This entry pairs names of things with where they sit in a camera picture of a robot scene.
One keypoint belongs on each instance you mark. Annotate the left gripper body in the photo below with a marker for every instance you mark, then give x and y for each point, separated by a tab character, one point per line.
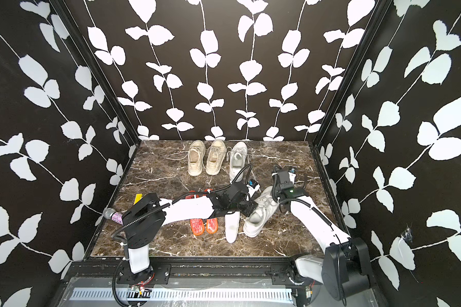
245	208

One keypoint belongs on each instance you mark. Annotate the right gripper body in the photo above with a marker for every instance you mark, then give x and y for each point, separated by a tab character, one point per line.
276	192

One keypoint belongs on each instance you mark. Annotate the white insole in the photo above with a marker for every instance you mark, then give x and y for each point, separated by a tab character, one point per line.
232	226

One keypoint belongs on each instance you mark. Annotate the white sneaker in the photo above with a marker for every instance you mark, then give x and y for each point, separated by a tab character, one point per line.
266	207
237	160

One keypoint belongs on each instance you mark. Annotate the red insole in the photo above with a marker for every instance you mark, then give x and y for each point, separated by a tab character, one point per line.
212	225
197	227

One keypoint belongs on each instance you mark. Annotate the beige sneaker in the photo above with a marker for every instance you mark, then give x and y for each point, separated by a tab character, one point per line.
215	158
196	154

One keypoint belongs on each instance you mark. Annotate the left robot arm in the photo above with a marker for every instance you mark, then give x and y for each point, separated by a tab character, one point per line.
142	222

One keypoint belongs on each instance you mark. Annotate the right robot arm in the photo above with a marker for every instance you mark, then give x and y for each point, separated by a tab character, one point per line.
345	268

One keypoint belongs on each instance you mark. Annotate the yellow card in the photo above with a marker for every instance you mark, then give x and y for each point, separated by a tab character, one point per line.
138	197

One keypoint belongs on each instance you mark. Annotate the purple glitter tube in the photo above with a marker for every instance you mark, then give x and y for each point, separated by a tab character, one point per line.
113	215

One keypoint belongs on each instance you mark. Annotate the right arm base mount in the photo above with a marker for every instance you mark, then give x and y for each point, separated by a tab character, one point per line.
287	274

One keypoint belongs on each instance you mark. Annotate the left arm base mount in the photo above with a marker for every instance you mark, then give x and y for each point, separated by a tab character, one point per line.
157	273

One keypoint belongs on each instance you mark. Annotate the white vented rail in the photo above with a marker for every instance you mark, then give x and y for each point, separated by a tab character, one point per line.
163	294

